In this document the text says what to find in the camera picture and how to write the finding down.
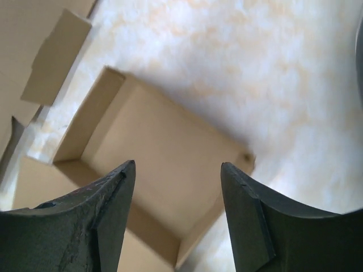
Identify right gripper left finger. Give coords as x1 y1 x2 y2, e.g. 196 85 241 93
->
1 160 136 271

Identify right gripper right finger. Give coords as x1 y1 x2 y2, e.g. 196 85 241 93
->
221 163 362 271

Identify brown cardboard box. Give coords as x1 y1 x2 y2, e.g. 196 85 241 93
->
1 1 96 153
13 66 255 271

